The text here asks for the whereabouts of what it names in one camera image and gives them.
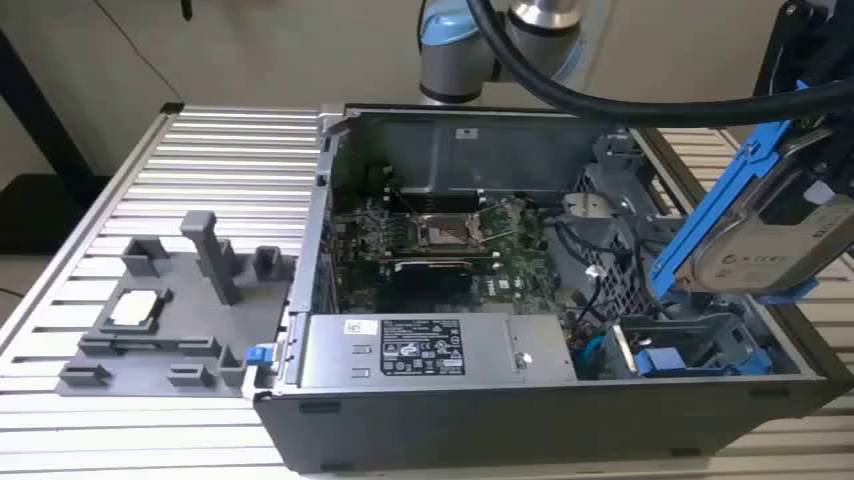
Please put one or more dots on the hard disk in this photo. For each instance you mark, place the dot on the hard disk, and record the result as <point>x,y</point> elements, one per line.
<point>657,361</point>
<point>761,250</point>

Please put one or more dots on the silver metal bracket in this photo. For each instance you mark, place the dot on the silver metal bracket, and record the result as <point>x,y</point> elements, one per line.
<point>587,205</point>

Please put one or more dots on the green motherboard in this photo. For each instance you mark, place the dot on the green motherboard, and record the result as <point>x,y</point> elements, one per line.
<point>527,280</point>

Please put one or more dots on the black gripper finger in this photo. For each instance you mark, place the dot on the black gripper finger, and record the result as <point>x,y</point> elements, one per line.
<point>839,160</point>

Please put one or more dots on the black RAM sticks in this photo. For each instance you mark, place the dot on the black RAM sticks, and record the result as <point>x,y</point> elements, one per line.
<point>434,200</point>

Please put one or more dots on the CPU socket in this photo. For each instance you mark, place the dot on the CPU socket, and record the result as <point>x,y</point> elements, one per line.
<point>443,232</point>

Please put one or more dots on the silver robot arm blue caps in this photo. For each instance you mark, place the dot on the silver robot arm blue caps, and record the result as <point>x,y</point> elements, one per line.
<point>460,60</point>

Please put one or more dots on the grey metal disk bay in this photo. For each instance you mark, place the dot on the grey metal disk bay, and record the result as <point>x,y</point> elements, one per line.
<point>614,240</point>

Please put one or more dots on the black desk frame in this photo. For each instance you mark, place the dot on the black desk frame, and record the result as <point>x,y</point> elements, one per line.
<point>40,130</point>

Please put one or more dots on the black graphics card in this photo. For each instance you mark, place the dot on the black graphics card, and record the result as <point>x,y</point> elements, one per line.
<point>427,285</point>

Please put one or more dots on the black label on supply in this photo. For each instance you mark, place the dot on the black label on supply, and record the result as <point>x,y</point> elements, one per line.
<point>422,347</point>

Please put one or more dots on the locking lever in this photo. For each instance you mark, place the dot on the locking lever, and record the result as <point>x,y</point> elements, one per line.
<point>404,202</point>

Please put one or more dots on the black open PC case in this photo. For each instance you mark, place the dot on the black open PC case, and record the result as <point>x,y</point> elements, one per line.
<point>534,425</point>

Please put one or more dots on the silver CPU chip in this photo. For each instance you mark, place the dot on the silver CPU chip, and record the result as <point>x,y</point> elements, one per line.
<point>136,307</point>

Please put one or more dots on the silver power supply unit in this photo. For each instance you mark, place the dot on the silver power supply unit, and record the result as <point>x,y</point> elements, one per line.
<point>334,360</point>

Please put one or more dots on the blue case latch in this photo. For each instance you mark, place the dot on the blue case latch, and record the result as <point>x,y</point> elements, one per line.
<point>256,354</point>

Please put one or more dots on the grey parts rack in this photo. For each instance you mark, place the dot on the grey parts rack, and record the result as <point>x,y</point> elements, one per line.
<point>194,345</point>

